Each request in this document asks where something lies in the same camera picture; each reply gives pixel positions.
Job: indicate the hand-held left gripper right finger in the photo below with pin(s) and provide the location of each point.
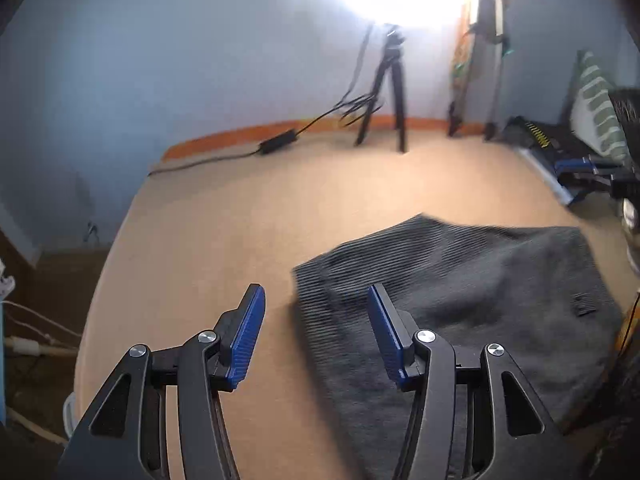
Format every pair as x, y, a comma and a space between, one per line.
387, 340

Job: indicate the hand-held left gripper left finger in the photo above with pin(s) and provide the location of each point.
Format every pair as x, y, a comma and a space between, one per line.
246, 340

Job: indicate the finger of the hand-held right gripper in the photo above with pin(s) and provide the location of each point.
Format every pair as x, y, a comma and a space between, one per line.
575, 165

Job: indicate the dark grey pants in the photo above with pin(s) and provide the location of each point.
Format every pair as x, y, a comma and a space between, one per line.
480, 290

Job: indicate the black flat case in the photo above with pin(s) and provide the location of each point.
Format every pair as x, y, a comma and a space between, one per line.
550, 145

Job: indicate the green white striped cushion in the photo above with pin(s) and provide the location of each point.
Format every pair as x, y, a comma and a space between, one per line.
597, 105

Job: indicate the patterned leaning board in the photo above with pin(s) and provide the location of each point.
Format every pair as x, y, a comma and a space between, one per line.
461, 70

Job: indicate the black power adapter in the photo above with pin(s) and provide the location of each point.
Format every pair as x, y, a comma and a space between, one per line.
277, 142

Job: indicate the black light tripod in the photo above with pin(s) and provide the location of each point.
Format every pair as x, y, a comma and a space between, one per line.
387, 85

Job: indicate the white power strip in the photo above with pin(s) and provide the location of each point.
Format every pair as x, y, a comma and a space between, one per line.
5, 282

